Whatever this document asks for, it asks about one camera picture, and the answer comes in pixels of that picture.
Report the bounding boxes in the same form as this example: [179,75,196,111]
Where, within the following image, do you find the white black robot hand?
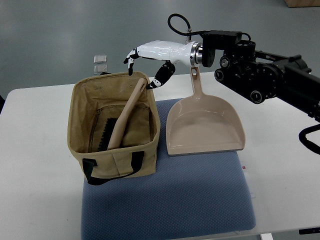
[123,40,203,90]

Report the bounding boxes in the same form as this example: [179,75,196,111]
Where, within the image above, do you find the pink hand broom black bristles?
[97,78,148,152]

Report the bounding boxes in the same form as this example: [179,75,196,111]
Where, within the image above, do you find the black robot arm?
[167,13,320,121]

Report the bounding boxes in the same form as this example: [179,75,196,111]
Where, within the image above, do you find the pink plastic dustpan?
[165,67,246,156]

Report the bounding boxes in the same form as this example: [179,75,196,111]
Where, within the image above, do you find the upper metal floor plate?
[93,54,107,64]

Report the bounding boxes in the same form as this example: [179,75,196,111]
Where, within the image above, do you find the metal floor plate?
[93,54,107,64]
[94,64,108,75]

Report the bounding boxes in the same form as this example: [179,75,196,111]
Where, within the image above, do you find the lower metal floor plate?
[94,64,108,75]

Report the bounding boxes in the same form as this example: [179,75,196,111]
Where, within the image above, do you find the brown cardboard box corner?
[284,0,320,8]

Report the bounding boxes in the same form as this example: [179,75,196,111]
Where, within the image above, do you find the blue textured cushion mat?
[80,98,257,240]

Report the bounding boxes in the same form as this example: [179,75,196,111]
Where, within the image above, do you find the black object left edge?
[0,95,6,113]

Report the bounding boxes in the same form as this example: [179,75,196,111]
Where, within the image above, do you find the black table control panel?
[298,227,320,235]

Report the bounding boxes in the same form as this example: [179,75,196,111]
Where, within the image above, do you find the yellow canvas bag black handles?
[67,71,161,186]

